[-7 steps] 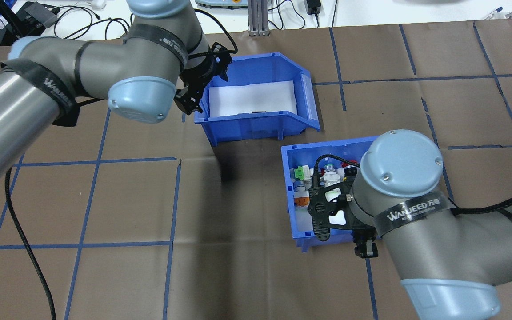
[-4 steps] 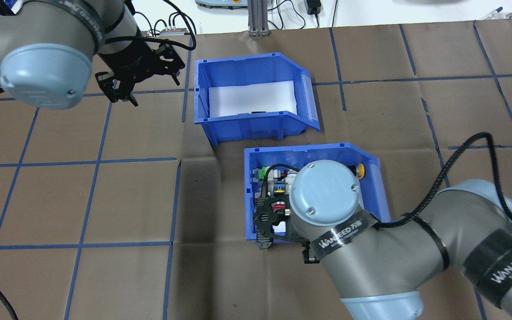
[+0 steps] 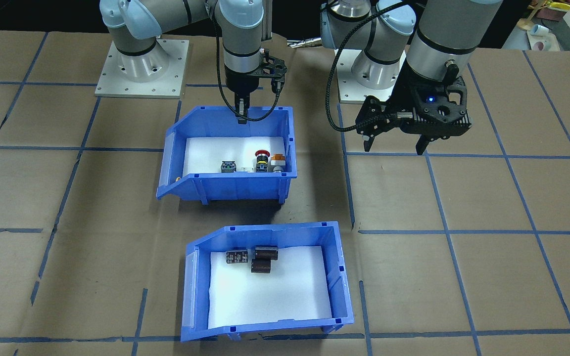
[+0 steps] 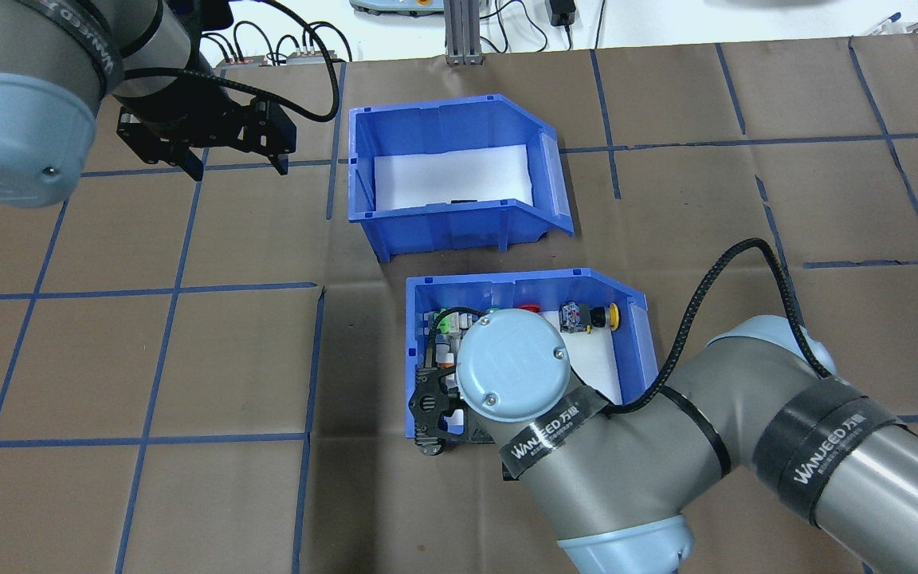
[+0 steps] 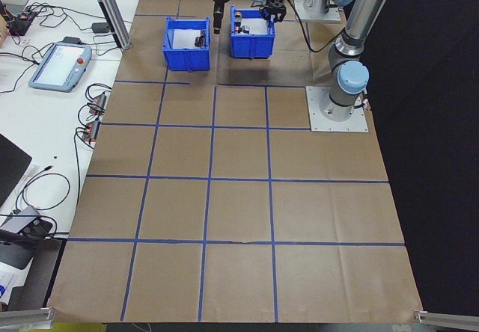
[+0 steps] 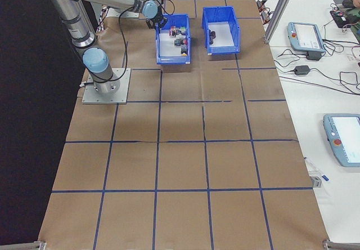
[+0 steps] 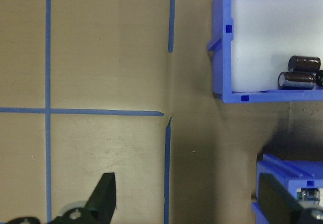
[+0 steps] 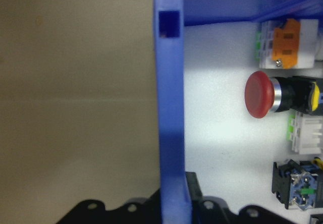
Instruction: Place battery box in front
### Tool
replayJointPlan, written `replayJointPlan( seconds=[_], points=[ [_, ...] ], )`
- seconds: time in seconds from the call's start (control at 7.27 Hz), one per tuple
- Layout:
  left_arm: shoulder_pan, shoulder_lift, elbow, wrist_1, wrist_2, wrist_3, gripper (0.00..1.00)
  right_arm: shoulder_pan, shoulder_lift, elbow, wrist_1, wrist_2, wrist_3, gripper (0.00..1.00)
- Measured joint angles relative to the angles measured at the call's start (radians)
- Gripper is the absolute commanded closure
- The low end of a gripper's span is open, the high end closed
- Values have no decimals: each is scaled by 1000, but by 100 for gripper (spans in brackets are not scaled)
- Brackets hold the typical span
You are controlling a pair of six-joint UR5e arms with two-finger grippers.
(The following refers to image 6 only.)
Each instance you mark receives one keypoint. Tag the blue bin with switches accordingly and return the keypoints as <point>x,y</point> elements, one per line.
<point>173,60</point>

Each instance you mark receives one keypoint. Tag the blue bin with batteries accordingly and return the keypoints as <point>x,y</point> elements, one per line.
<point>225,50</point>

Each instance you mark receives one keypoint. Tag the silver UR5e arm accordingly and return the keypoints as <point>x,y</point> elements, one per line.
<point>95,60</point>

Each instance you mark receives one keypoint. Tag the dark cylindrical battery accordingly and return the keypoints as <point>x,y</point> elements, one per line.
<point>211,40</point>
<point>213,33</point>

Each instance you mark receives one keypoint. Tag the small silver connector box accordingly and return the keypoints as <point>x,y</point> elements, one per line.
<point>260,4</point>
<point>265,15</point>

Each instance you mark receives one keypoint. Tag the small grey box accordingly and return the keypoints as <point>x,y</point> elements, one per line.
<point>316,182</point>

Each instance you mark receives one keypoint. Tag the yellow push button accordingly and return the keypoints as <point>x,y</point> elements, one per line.
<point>184,51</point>

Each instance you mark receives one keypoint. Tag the grey blue teach pendant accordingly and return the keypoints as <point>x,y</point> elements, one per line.
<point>306,36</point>
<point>346,140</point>

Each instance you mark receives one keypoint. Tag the black power adapter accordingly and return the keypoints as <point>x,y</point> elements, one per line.
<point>302,70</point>

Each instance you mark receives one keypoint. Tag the black power brick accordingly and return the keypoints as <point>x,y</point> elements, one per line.
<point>314,56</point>

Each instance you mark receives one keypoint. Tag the black circuit board device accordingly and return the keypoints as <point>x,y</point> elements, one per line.
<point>339,16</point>

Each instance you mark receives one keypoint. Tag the clear plastic strip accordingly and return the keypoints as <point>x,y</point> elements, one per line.
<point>312,165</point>

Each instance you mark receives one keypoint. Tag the aluminium corner bar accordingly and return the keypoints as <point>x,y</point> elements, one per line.
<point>341,245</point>
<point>25,245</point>

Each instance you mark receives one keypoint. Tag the white grey switch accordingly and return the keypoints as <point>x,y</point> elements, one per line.
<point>177,32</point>

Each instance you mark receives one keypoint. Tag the green top switch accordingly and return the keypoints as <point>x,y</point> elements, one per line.
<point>182,30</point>

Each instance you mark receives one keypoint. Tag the white square base plate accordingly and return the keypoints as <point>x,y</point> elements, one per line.
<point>123,92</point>
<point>132,14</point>

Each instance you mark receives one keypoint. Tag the aluminium profile post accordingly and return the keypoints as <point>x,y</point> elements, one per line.
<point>278,10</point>

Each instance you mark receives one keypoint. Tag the black frame cover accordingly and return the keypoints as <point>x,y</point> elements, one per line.
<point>22,92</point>

